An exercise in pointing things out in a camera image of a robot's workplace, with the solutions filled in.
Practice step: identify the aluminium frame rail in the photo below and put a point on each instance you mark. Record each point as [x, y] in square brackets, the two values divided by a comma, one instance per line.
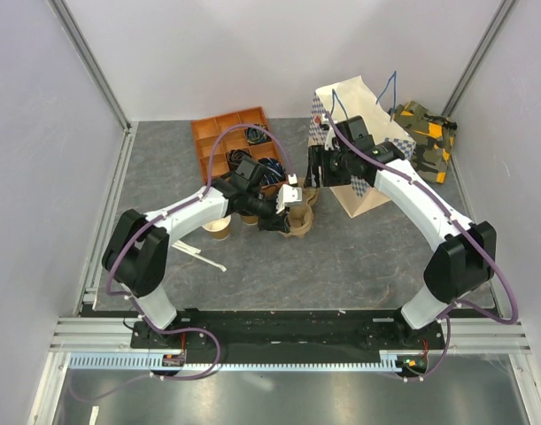
[469, 336]

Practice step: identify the paper cup near tray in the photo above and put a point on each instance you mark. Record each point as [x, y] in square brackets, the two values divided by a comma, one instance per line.
[218, 229]

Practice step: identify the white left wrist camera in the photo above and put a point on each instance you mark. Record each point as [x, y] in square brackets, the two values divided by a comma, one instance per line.
[289, 194]

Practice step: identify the wrapped straw middle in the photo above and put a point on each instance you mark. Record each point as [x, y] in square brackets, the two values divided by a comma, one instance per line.
[181, 246]

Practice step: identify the paper cup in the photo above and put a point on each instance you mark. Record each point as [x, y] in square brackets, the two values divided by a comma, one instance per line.
[218, 229]
[249, 219]

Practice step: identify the paper cup front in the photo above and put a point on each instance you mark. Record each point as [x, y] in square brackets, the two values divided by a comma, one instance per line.
[249, 219]

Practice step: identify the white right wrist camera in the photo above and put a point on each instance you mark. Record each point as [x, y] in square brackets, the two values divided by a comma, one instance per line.
[328, 134]

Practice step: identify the cardboard cup carrier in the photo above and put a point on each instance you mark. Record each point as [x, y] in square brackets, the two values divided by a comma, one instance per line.
[300, 218]

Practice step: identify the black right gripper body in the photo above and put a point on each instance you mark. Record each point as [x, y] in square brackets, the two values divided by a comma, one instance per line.
[336, 169]

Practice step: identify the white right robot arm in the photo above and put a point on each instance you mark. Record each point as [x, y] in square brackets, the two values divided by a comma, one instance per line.
[463, 251]

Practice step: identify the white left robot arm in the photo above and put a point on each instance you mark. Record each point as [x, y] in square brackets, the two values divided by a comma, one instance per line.
[137, 251]

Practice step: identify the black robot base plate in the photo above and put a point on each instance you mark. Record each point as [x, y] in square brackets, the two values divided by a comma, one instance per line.
[256, 337]

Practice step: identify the green blue rolled sock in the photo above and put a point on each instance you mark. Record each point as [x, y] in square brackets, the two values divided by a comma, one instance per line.
[255, 135]

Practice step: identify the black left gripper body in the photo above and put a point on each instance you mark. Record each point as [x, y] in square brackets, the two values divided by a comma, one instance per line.
[267, 216]

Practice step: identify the dark rolled sock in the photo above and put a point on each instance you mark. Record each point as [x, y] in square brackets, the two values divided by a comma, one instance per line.
[235, 157]

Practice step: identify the orange compartment tray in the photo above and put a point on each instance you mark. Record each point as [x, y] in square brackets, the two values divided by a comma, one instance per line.
[205, 132]

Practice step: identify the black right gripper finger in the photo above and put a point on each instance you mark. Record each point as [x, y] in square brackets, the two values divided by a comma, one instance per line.
[315, 155]
[313, 177]

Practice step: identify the checkered paper takeout bag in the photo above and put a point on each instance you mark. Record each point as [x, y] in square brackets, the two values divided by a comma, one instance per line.
[353, 99]

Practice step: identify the blue striped rolled sock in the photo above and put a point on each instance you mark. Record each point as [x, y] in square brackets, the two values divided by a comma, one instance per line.
[275, 172]

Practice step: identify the camouflage cloth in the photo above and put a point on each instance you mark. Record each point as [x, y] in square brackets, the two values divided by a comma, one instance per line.
[434, 136]

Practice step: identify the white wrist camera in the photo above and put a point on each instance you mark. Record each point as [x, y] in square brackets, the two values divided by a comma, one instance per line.
[328, 134]
[289, 194]

